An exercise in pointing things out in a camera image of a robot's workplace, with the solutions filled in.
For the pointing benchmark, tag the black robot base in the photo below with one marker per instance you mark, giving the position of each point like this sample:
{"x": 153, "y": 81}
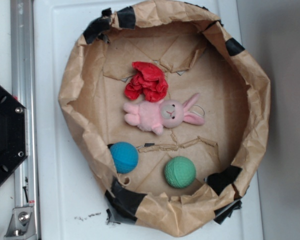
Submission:
{"x": 13, "y": 148}

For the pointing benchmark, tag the blue dimpled foam ball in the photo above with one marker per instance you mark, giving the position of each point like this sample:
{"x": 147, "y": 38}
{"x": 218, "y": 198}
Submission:
{"x": 125, "y": 157}

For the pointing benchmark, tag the green dimpled foam ball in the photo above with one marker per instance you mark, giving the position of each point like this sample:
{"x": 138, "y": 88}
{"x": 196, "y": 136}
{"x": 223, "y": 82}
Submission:
{"x": 180, "y": 172}

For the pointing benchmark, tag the pink plush bunny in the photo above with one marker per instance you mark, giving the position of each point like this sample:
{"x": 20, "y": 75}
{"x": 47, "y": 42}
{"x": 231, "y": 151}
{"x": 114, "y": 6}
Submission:
{"x": 155, "y": 116}

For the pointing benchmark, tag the brown paper bin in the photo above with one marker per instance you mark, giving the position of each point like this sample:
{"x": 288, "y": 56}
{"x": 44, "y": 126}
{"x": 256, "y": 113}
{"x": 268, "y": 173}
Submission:
{"x": 191, "y": 46}

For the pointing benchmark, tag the crumpled red cloth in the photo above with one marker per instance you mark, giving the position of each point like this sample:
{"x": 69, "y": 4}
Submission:
{"x": 149, "y": 80}

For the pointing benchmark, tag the white plastic tray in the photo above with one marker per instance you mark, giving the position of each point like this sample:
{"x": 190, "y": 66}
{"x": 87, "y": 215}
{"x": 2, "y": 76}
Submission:
{"x": 72, "y": 205}

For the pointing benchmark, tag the metal corner bracket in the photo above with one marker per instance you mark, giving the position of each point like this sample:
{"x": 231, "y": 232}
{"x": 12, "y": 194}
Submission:
{"x": 22, "y": 224}

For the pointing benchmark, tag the aluminium extrusion rail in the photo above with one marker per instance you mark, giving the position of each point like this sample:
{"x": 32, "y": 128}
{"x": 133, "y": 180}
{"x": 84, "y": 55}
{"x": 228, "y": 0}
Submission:
{"x": 26, "y": 178}

